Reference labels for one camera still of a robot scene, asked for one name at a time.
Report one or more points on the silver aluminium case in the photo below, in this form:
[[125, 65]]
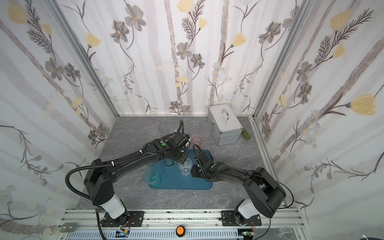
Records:
[[226, 128]]

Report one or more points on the green small object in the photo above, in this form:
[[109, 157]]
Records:
[[246, 134]]

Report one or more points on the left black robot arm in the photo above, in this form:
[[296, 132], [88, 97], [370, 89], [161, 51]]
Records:
[[101, 175]]

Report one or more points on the clear faceted glass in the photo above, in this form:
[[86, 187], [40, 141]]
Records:
[[186, 167]]

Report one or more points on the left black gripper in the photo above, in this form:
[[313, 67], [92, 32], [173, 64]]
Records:
[[177, 154]]

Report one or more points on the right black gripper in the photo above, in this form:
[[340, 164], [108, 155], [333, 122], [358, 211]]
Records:
[[200, 160]]

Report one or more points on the aluminium mounting rail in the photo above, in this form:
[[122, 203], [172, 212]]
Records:
[[286, 224]]

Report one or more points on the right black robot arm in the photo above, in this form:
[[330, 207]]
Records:
[[265, 193]]

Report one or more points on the pink plastic cup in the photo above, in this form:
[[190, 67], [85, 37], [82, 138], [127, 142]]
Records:
[[197, 140]]

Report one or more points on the teal plastic tray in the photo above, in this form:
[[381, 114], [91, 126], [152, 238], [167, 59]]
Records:
[[171, 177]]

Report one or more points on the orange emergency button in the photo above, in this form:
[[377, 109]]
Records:
[[180, 231]]

